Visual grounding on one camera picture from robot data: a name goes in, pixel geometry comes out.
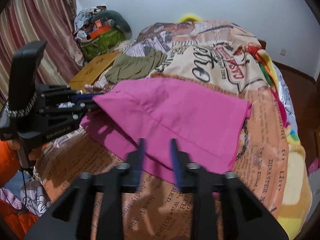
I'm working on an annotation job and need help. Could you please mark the orange box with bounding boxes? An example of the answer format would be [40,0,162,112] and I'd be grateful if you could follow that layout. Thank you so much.
[90,20,111,39]

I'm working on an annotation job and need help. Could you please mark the grey plush toy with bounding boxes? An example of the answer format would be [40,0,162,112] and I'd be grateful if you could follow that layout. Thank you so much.
[91,10,131,34]

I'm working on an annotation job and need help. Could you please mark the striped pink curtain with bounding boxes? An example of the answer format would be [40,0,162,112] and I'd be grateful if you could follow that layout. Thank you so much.
[1,0,84,102]

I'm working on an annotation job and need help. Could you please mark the green patterned bag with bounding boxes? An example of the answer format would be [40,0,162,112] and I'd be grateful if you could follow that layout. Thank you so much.
[78,28,125,62]

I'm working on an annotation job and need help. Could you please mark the olive green folded pants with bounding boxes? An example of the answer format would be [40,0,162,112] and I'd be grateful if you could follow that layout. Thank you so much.
[105,49,167,85]

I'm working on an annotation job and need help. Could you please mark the wooden lap desk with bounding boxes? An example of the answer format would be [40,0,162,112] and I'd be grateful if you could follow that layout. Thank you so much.
[68,52,119,91]

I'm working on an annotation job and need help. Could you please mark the yellow pillow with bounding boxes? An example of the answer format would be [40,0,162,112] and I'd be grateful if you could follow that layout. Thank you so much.
[178,14,202,23]

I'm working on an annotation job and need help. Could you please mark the pink pants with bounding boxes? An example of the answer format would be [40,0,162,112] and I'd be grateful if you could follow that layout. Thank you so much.
[81,77,252,183]

